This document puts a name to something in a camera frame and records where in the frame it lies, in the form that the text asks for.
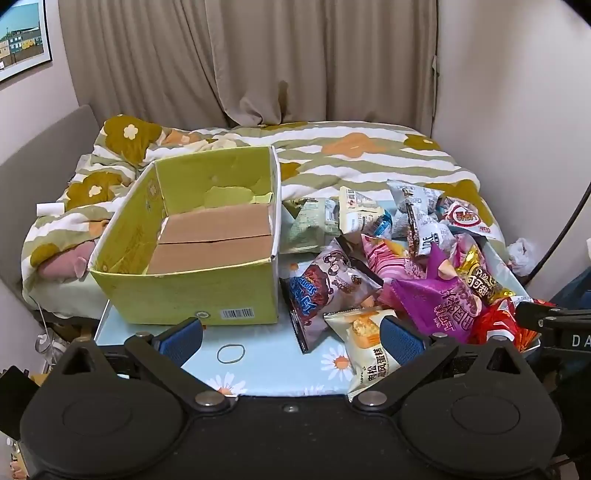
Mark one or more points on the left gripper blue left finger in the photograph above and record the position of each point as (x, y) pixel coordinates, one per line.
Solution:
(179, 342)

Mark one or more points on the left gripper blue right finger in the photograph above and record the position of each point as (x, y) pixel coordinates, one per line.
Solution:
(401, 343)

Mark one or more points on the cream biscuit snack bag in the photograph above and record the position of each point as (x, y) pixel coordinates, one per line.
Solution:
(360, 330)

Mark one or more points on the pink striped snack bag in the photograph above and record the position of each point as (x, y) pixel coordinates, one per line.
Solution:
(390, 260)

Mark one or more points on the white grey snack bag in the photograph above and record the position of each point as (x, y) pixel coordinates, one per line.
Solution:
(424, 227)

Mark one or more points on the red circle snack bag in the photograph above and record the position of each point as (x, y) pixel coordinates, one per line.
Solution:
(464, 217)

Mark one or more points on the white red-logo snack bag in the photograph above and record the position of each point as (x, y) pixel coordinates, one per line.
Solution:
(358, 215)

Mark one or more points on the rubber band loop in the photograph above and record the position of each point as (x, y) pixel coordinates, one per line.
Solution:
(230, 353)

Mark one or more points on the purple snack bag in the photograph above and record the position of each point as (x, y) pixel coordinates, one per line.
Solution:
(442, 302)

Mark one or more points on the light blue daisy tablecloth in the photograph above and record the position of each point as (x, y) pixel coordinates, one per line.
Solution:
(273, 363)

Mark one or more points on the red orange snack bag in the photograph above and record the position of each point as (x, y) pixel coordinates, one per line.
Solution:
(499, 319)

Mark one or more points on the crumpled white tissue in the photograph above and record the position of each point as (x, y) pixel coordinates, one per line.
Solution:
(522, 257)

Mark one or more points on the brown chocolate snack bag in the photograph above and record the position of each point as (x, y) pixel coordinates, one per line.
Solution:
(334, 281)

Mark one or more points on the gold snack bag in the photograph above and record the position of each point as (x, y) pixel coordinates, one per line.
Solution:
(482, 283)

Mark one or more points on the green cardboard box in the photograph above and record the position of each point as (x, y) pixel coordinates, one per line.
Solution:
(196, 236)

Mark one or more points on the pink pillow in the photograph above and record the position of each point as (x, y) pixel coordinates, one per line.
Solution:
(68, 265)

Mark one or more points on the pale green snack bag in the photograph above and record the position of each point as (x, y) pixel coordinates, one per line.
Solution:
(308, 224)

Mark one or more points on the white paper roll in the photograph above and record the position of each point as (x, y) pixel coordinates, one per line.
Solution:
(54, 209)

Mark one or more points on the floral striped duvet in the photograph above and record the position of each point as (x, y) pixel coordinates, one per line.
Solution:
(315, 157)

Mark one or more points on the beige curtain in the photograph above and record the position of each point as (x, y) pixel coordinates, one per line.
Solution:
(197, 64)

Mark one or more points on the framed houses picture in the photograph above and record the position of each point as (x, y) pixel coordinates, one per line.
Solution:
(24, 38)

